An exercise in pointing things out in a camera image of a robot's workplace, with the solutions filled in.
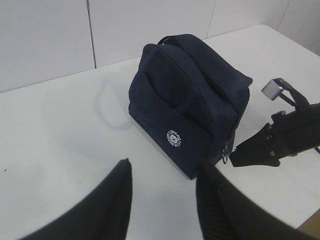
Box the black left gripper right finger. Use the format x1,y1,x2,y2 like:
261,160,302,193
196,162,310,240

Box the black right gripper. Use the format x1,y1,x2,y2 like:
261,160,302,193
229,103,320,167

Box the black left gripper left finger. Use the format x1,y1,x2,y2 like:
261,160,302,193
25,159,132,240

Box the navy blue fabric lunch bag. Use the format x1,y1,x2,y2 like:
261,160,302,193
128,34,253,179

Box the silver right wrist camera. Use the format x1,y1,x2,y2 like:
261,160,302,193
261,78,290,101

